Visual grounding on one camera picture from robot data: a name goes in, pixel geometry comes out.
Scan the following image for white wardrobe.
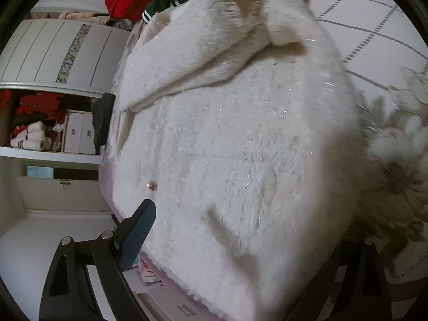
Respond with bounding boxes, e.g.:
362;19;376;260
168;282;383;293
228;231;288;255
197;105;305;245
0;7;131;215

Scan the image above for dark hanging cloth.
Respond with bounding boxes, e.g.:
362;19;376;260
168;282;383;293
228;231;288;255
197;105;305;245
91;93;116;155

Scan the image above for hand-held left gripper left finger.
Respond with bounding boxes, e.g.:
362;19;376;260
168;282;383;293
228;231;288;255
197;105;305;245
39;199;157;321

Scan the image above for white fluffy coat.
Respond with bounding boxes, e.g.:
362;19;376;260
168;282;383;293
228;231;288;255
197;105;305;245
102;0;368;321

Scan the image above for white striped socks roll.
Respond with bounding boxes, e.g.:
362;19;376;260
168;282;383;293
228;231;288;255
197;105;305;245
11;121;47;150

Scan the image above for red clothes in wardrobe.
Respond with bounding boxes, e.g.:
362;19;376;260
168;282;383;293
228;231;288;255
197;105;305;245
0;89;67;131

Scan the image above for beige cloth on wardrobe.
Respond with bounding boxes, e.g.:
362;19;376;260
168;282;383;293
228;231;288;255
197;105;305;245
58;11;101;22

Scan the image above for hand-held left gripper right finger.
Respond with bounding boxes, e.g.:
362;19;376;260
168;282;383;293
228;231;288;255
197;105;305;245
288;237;392;321

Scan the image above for floral bed sheet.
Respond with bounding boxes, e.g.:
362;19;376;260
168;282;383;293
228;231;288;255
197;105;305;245
301;0;428;285

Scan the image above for white drawer box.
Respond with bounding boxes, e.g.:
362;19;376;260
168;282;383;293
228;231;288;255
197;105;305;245
61;109;101;155

